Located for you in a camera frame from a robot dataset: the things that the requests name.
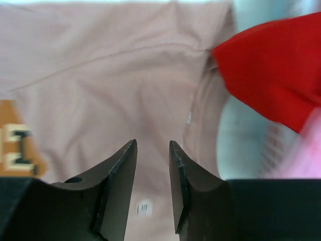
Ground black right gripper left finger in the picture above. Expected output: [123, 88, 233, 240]
[1, 140, 137, 241]

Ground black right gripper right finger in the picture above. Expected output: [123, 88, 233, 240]
[169, 141, 320, 241]

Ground dusty pink printed t-shirt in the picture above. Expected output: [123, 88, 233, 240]
[1, 1, 233, 240]

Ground white plastic laundry basket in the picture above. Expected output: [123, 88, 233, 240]
[216, 1, 320, 179]

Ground bright pink t-shirt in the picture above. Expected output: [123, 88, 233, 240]
[272, 107, 320, 179]

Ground red t-shirt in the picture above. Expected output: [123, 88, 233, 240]
[212, 12, 320, 132]

